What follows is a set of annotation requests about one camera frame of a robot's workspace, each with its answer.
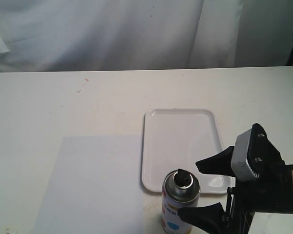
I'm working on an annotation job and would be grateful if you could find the white paper sheet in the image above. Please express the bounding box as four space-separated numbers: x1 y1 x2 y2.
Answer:
33 135 143 234

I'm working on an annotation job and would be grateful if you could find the white backdrop curtain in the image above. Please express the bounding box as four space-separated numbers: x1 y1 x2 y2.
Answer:
0 0 293 72

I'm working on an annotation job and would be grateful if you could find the white spray paint can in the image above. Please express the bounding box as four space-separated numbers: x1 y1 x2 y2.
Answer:
161 169 200 234

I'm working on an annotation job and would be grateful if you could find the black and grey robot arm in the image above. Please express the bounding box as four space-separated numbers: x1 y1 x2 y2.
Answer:
178 144 293 234

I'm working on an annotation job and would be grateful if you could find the white rectangular plastic tray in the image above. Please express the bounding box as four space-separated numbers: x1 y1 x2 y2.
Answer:
141 108 234 194

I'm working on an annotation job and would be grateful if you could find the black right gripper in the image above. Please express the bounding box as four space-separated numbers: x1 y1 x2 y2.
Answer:
177 146 293 234

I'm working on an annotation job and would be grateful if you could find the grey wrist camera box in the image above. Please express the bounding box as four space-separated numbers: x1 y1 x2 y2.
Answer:
230 123 282 182

